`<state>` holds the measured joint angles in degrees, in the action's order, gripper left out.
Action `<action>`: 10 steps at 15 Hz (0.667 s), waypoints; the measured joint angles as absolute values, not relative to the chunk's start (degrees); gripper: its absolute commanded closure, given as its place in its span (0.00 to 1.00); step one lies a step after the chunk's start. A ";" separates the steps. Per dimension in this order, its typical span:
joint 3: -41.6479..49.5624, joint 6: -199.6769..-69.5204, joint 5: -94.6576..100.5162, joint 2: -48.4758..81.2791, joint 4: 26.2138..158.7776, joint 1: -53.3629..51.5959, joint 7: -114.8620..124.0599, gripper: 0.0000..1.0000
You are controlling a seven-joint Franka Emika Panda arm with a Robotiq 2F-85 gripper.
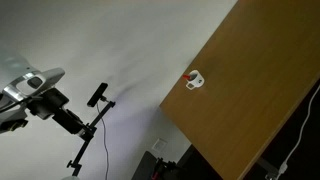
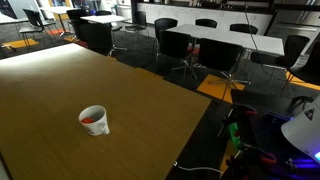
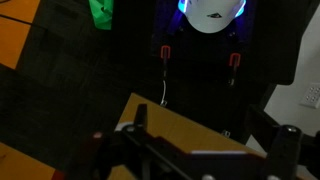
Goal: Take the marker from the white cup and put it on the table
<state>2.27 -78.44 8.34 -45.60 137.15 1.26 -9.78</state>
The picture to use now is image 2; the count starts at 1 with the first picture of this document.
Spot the grey marker with red cap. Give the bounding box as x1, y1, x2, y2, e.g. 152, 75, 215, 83
80, 116, 96, 125

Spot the thin black hanging cable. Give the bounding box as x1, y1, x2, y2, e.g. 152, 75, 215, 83
244, 0, 288, 83

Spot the green clamp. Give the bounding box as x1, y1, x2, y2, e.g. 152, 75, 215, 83
229, 121, 242, 152

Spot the white cup with handle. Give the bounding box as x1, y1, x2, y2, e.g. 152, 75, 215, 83
78, 104, 111, 137

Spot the long white table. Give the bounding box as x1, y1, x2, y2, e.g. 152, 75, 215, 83
165, 23, 286, 57

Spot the white floor cable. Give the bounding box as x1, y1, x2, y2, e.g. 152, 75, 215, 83
173, 161, 225, 176

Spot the stainless steel refrigerator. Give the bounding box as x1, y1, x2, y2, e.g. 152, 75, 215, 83
266, 0, 320, 51

